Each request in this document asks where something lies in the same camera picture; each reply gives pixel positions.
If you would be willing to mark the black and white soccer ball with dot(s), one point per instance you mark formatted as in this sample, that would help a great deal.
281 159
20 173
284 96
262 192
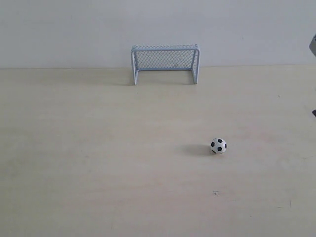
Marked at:
218 146

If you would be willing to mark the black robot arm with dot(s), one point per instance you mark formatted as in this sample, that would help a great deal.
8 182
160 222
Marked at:
312 46

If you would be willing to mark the small white soccer goal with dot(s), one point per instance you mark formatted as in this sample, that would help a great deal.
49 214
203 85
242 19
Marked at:
165 58

